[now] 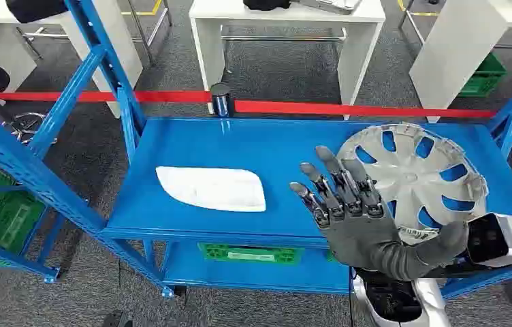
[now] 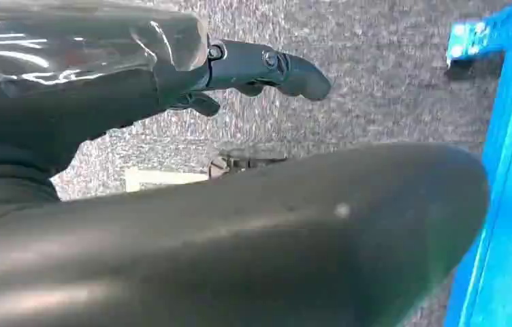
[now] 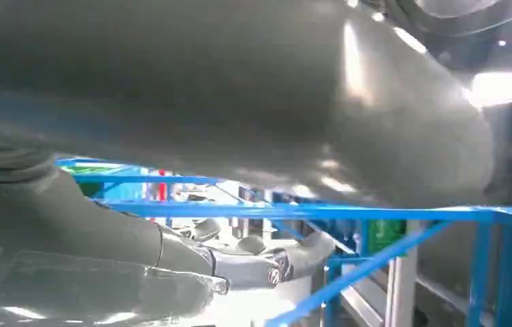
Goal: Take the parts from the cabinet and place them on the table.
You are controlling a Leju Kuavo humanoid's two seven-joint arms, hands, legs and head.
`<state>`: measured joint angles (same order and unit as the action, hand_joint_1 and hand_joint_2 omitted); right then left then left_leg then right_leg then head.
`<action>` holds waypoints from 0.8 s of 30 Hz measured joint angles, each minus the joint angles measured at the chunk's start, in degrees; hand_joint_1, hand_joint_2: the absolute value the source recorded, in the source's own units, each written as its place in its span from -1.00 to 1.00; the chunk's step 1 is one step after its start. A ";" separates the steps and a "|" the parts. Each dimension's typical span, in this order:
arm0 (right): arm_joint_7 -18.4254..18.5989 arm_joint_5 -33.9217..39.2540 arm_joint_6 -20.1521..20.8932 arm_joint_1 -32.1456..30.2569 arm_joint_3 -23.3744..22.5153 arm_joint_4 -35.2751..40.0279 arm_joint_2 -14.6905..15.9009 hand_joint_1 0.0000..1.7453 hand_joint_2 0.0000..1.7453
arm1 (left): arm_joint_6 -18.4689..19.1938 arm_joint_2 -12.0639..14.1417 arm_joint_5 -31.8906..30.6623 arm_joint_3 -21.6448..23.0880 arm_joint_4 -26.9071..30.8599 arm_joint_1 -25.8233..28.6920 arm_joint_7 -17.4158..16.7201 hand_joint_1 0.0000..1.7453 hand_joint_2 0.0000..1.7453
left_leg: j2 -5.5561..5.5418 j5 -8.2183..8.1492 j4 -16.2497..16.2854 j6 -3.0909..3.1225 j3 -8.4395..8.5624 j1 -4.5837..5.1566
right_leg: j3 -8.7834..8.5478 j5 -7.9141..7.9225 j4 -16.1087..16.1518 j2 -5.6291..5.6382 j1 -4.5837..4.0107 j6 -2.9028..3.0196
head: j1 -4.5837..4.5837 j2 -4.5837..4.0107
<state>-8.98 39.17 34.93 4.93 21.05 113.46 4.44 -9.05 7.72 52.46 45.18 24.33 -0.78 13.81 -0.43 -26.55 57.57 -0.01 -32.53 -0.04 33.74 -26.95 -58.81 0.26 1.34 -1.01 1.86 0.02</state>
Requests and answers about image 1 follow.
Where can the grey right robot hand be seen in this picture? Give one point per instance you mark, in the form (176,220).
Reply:
(364,239)

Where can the silver plastic wheel hubcap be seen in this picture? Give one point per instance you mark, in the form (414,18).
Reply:
(414,180)

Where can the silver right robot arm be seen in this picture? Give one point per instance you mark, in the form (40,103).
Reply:
(434,303)

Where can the green crate with white label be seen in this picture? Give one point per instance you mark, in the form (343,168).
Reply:
(251,255)

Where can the red barrier tape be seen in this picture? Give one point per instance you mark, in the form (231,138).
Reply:
(328,108)

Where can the large blue steel shelf rack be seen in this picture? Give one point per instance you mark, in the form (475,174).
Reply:
(238,144)

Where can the white plastic car part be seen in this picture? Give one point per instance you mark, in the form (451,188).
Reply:
(213,189)

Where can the green crate under white table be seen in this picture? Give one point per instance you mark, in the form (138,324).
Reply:
(481,81)

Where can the white table over green crate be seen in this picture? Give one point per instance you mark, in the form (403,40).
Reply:
(454,54)

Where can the grey flat device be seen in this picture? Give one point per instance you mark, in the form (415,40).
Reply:
(332,4)

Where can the white table with dark items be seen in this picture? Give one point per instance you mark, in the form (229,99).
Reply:
(283,16)

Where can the black cloth item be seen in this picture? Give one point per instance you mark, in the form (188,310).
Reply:
(265,4)

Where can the chrome chair base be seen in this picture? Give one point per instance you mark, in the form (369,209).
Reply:
(28,124)

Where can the black bag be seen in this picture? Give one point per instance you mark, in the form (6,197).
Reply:
(35,10)

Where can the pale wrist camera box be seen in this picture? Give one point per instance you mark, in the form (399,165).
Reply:
(504,239)

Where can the black barrier post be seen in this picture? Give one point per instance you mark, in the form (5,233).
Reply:
(221,99)

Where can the steel rail under table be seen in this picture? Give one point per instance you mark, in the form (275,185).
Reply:
(283,37)

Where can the steel table frame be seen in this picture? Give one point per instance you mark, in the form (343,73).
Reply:
(147,31)

